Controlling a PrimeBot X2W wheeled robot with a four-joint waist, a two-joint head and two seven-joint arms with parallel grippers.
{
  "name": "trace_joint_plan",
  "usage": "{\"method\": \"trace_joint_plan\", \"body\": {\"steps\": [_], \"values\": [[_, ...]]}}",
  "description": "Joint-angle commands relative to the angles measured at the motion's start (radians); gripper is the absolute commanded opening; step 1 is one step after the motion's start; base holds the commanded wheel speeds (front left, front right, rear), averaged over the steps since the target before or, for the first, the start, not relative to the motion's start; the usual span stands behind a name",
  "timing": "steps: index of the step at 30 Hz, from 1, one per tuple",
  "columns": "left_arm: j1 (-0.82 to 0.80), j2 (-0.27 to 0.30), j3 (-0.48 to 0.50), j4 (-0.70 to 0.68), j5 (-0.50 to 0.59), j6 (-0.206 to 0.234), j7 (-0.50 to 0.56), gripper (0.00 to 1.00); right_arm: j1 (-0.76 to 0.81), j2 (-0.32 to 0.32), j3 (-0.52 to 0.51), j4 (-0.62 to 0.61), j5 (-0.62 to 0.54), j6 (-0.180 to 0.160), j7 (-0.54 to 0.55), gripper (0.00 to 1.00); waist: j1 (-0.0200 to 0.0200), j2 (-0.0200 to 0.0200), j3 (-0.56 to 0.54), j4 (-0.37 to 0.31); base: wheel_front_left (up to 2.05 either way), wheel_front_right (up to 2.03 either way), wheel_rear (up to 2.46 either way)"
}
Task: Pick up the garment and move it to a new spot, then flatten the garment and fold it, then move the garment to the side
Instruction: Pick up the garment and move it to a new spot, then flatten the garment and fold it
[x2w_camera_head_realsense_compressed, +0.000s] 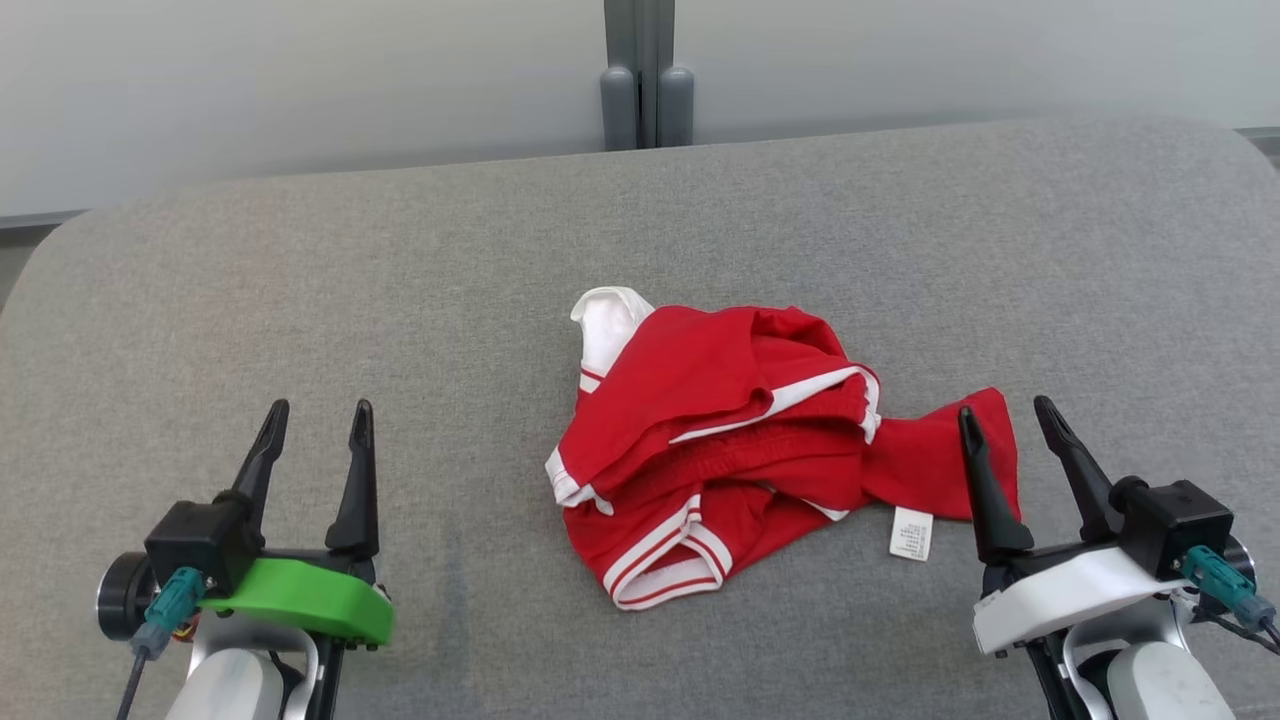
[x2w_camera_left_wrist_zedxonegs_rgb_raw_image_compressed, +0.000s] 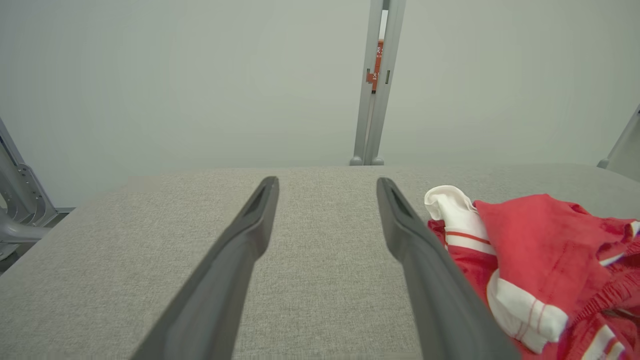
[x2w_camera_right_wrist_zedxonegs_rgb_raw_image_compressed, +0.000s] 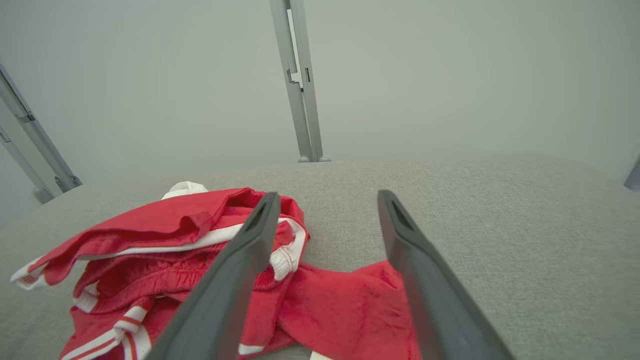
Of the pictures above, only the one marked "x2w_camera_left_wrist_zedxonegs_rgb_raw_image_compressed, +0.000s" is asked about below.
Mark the orange sign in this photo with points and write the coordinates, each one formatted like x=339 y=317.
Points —
x=378 y=55

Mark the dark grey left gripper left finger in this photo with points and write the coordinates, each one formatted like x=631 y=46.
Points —
x=220 y=280

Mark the grey slanted frame leg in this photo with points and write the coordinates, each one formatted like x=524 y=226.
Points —
x=625 y=145

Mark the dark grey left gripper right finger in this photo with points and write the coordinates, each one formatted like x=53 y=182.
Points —
x=435 y=295

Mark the grey fabric sofa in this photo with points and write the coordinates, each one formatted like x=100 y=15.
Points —
x=325 y=280

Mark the grey metal bracket frame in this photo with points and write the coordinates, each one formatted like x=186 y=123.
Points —
x=20 y=195

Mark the red shorts with white stripes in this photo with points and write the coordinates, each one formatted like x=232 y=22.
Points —
x=540 y=240

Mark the grey metal frame post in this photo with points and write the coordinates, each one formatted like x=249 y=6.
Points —
x=367 y=125

